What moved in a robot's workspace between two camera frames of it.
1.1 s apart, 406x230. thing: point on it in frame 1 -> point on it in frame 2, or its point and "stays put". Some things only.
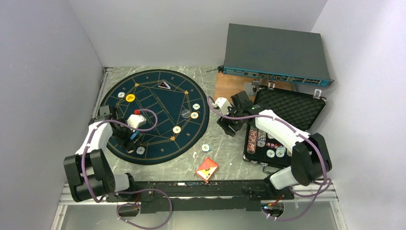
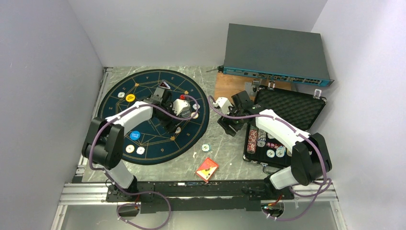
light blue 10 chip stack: x=206 y=148 stays put
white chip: x=121 y=94 stays put
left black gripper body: x=122 y=136 -> x=167 y=117
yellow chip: x=176 y=129 stays put
